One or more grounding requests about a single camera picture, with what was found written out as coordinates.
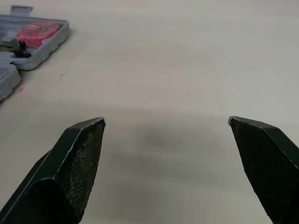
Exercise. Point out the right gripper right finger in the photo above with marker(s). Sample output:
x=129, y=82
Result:
x=268, y=168

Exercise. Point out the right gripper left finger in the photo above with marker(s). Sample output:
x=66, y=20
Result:
x=70, y=172

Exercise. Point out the grey tool case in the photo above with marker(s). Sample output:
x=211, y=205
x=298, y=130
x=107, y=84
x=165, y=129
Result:
x=50, y=46

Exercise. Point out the pliers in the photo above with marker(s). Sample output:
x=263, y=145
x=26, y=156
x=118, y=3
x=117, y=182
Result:
x=15, y=47

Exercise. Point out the red tape measure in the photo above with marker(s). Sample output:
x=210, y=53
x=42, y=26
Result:
x=37, y=32

